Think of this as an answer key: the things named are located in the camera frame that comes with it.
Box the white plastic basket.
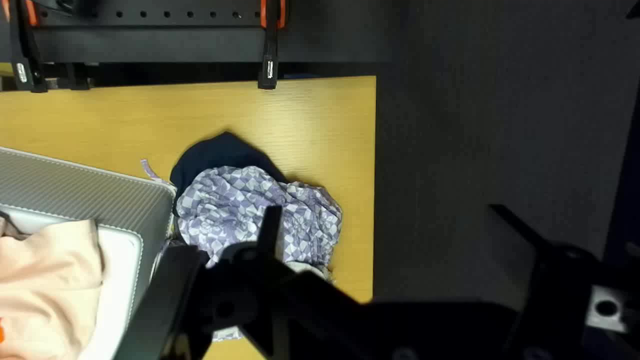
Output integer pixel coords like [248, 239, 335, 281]
[0, 147, 173, 360]

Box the pale pink printed shirt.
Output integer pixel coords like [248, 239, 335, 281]
[0, 214, 104, 360]

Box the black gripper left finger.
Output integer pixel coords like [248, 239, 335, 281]
[114, 201, 284, 360]

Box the black perforated mounting rail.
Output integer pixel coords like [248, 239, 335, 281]
[30, 0, 392, 64]

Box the dark navy cloth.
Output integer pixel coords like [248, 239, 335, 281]
[171, 132, 284, 196]

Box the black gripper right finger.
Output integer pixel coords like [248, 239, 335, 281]
[490, 203, 640, 360]

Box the black orange clamp left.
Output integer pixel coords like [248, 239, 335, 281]
[3, 0, 48, 91]

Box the black orange clamp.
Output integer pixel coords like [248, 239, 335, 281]
[259, 0, 289, 89]
[3, 0, 48, 91]

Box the purple patterned cloth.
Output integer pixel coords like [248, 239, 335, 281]
[177, 166, 343, 272]

